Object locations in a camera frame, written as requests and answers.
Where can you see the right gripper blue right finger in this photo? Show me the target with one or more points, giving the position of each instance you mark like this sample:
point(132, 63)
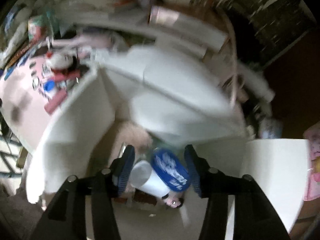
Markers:
point(198, 169)

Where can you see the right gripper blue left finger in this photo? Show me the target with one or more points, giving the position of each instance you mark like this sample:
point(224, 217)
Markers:
point(121, 169)

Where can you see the blue ultra case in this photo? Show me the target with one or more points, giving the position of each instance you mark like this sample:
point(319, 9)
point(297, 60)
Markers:
point(171, 171)

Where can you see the white cylinder cup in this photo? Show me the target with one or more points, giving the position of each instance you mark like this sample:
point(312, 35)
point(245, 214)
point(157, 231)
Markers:
point(144, 178)

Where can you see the panda plush pouch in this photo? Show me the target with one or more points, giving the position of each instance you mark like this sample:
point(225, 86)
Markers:
point(173, 200)

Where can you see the pink rectangular box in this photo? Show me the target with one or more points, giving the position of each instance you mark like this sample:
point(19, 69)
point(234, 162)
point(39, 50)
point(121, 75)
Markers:
point(56, 101)

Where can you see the white storage box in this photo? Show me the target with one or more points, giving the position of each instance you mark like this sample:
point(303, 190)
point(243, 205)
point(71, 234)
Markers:
point(178, 101)

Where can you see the blue cap white jar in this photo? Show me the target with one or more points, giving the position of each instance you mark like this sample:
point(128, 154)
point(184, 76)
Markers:
point(50, 88)

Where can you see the red white fluffy hat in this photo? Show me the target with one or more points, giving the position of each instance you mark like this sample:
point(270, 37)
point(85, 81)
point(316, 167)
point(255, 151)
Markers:
point(62, 63)

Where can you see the pink hair brush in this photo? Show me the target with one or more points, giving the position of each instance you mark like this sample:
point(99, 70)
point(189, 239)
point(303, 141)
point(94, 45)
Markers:
point(92, 40)

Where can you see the pink printed desk mat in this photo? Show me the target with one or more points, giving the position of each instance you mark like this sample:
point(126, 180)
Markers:
point(23, 101)

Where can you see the stack of books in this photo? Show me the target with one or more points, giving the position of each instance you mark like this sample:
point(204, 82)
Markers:
point(182, 27)

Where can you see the colourful tissue pack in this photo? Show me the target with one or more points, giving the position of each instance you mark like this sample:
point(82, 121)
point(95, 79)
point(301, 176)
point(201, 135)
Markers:
point(37, 27)

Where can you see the pink hanging wall organizer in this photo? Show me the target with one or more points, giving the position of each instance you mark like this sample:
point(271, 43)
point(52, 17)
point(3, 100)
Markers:
point(312, 187)

